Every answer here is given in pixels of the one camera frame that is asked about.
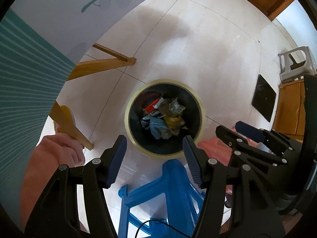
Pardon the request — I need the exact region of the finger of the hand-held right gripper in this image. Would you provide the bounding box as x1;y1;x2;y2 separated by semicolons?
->
235;121;301;159
215;125;289;176

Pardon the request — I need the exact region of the blue disposable shoe cover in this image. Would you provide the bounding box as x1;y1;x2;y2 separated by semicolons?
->
146;116;169;139

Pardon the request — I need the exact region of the black trash bin yellow rim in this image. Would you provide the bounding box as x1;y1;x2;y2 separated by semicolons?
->
124;79;206;158

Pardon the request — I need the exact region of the yellow wrapper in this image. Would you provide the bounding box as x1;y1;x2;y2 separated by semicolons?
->
163;115;189;135

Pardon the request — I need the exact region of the wooden table frame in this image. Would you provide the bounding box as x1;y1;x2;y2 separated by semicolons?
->
50;43;137;151

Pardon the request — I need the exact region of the brown grey wrapper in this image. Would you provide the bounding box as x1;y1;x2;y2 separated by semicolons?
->
158;97;186;117

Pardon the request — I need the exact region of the black floor mat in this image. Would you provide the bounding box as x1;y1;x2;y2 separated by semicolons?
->
251;74;277;123

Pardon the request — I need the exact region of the light wooden cabinet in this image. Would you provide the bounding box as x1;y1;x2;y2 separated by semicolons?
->
271;79;306;140

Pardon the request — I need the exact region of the grey plastic stool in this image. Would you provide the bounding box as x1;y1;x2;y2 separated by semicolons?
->
277;46;317;83

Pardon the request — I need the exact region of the red packet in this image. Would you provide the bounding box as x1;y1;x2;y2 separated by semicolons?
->
144;98;161;113

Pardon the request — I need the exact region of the small blue white packet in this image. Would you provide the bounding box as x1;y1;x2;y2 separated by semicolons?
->
141;114;159;129

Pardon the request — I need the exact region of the white and teal printed tablecloth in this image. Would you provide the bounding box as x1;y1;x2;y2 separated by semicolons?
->
0;0;221;211

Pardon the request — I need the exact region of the black cable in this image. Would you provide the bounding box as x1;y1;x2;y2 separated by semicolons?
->
135;219;194;238

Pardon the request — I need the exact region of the red floor mat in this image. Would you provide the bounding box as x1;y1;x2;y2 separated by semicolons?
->
197;139;234;165

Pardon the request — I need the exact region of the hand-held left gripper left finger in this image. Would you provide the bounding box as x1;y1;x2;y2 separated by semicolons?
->
23;135;128;238

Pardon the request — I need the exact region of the blue plastic stool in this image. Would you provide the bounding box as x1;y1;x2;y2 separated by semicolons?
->
117;159;206;238

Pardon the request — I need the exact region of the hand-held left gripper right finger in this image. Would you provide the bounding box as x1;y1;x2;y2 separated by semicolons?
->
182;135;286;238

